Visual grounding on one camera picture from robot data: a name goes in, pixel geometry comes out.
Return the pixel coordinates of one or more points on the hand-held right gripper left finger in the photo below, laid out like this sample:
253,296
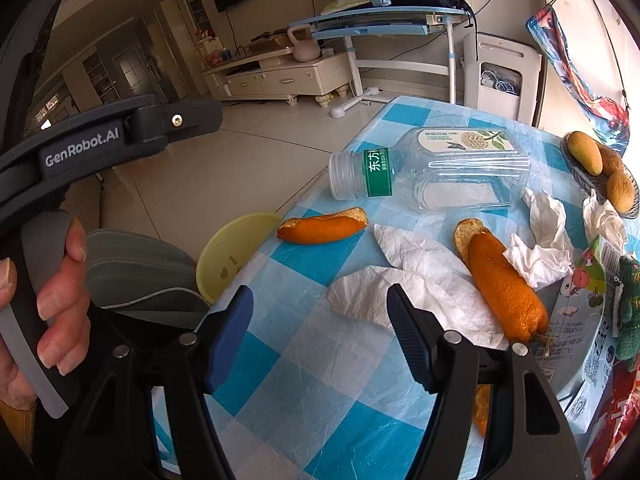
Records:
230,340

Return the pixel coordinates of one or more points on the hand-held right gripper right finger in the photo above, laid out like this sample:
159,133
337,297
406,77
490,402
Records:
405,330

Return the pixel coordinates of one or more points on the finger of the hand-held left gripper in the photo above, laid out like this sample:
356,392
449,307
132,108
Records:
195,117

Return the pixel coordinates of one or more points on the white paper tissue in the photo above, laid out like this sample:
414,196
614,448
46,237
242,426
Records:
360,295
420,252

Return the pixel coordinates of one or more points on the yellow stool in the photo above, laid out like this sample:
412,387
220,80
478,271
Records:
225,260

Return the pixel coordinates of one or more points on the large orange peel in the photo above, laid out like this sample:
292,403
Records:
505,290

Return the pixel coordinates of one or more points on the pale orange peel piece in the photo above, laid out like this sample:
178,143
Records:
465,240

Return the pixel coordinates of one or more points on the small orange peel strip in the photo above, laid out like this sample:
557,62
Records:
320,230

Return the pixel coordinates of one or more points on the clear plastic bottle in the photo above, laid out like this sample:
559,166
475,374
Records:
450,180

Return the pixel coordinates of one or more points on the light blue milk carton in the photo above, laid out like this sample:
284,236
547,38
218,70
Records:
585,350

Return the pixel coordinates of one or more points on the person's left hand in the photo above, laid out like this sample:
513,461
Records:
65,305

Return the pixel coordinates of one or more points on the blue white checked tablecloth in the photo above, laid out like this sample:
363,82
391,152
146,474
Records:
300,310

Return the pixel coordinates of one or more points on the cream television cabinet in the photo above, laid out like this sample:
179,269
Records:
280,80

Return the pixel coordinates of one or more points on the white display cabinet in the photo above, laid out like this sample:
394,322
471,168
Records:
192,15

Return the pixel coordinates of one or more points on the brown cardboard box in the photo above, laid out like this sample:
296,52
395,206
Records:
270,46

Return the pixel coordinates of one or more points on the pink kettlebell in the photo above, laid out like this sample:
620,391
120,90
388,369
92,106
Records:
302,50

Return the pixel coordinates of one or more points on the blue white study desk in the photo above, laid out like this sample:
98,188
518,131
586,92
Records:
360,25

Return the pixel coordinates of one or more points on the green plush toy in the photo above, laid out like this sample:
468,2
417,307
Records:
629,310

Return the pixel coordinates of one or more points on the red snack bag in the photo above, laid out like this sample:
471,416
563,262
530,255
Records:
615,420

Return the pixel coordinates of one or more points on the dark woven basket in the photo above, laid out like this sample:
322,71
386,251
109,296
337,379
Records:
582,182

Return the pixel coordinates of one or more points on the small yellow mango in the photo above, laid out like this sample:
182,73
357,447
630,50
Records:
620,192

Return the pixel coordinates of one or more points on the white air purifier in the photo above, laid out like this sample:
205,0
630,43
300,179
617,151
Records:
500,50

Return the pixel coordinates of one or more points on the colourful printed hanging bag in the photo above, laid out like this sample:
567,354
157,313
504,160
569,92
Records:
575,70

